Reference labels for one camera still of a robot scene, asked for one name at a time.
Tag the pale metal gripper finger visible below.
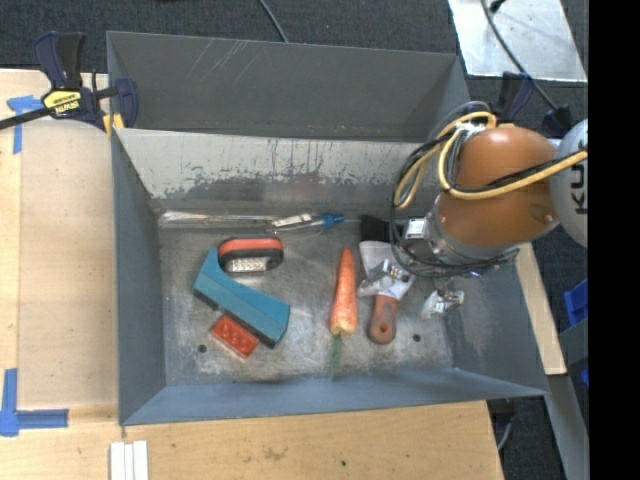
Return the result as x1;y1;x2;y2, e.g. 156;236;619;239
418;287;467;321
370;259;417;290

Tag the orange carrot with green top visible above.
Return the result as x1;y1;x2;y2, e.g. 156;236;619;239
327;246;360;378

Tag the clear pen with blue cap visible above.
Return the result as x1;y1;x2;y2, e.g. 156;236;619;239
267;212;347;235

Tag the blue block with black base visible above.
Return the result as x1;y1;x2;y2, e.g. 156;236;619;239
192;246;293;350

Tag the red toy brick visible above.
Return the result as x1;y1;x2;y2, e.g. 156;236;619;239
208;314;262;360

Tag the grey metal bin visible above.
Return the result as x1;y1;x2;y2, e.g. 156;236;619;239
105;30;552;427

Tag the clear plastic strip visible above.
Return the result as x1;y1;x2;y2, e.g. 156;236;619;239
161;210;279;227

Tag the black cylinder on white bracket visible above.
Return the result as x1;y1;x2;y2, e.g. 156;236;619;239
358;214;401;275

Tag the red-brown handled scraper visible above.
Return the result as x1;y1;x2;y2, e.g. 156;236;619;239
357;272;416;346

